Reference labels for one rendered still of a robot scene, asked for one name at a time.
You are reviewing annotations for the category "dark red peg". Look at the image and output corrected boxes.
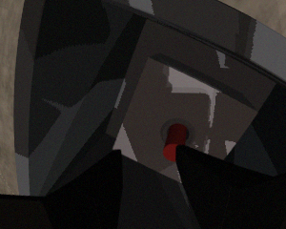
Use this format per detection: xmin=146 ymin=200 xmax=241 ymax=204
xmin=163 ymin=123 xmax=186 ymax=161

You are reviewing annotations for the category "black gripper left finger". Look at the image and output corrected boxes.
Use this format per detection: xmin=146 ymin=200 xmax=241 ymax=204
xmin=0 ymin=150 xmax=123 ymax=229

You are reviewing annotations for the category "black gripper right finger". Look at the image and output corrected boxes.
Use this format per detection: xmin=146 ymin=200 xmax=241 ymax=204
xmin=174 ymin=145 xmax=286 ymax=229

